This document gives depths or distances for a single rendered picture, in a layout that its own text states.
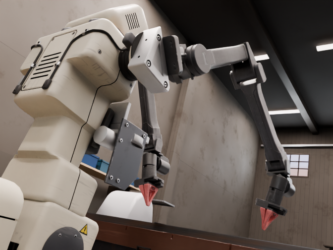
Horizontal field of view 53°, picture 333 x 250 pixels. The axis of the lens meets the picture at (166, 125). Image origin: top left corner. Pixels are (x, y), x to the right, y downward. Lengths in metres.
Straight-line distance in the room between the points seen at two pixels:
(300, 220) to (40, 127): 11.44
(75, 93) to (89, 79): 0.05
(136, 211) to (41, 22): 3.23
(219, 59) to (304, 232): 11.07
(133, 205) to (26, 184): 3.89
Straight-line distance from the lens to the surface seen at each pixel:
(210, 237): 0.97
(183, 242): 0.96
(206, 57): 0.89
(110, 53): 0.79
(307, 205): 12.07
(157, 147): 1.33
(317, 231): 11.86
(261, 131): 1.28
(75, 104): 0.78
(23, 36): 5.51
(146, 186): 1.27
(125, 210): 4.63
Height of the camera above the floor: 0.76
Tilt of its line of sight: 21 degrees up
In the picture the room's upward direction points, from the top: 13 degrees clockwise
